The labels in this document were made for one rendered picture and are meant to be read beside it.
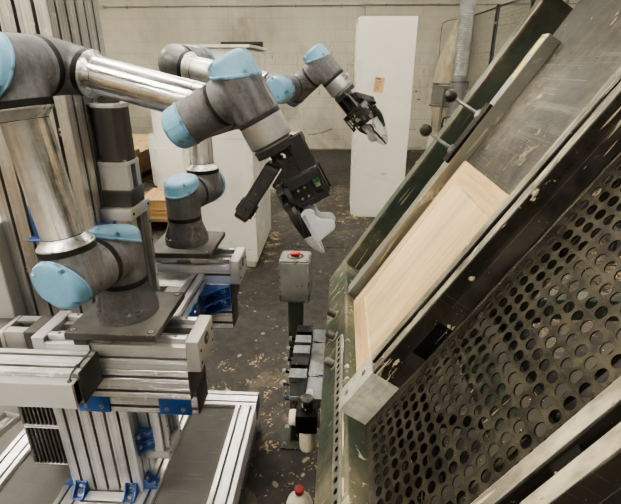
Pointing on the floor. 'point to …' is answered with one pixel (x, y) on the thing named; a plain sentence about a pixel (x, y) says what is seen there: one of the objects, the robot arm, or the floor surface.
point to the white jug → (299, 496)
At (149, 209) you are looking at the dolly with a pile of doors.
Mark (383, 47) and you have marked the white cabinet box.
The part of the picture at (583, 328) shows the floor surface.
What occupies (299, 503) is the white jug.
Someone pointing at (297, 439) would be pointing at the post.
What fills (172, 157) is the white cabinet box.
